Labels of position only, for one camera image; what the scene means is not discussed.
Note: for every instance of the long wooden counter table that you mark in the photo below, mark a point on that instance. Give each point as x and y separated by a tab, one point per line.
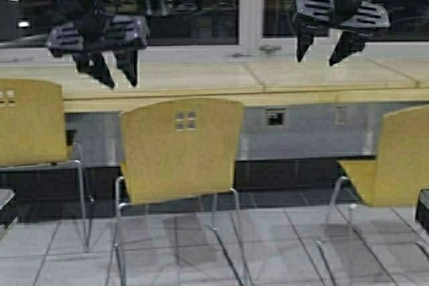
254	83

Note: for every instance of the dark glass window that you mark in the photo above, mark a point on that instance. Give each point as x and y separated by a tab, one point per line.
206	22

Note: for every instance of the right base corner block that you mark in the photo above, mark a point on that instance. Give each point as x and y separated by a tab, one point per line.
421	215

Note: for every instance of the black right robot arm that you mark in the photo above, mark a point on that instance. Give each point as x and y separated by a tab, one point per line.
253	28

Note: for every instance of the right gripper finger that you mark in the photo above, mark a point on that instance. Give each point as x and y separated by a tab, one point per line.
349	43
305	38

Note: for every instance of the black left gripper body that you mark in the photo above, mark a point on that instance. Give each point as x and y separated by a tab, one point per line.
117	33

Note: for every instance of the yellow wooden chair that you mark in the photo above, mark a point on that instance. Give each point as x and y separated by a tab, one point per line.
398	175
33	132
174	150

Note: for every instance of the grey window handle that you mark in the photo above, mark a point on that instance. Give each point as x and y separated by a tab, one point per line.
269	49

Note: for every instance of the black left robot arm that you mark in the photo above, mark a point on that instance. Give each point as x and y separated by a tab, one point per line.
87	13

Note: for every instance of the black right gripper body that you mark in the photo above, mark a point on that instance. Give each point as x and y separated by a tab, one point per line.
311	17

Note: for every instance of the left base corner block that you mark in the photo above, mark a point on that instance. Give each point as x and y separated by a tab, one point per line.
8	208

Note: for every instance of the wall power outlet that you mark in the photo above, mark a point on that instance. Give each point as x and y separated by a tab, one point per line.
276	117

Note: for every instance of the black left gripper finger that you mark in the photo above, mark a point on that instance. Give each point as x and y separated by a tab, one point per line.
127	62
94	65

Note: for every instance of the base corner block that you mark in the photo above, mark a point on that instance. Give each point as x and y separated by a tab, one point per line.
8	208
421	215

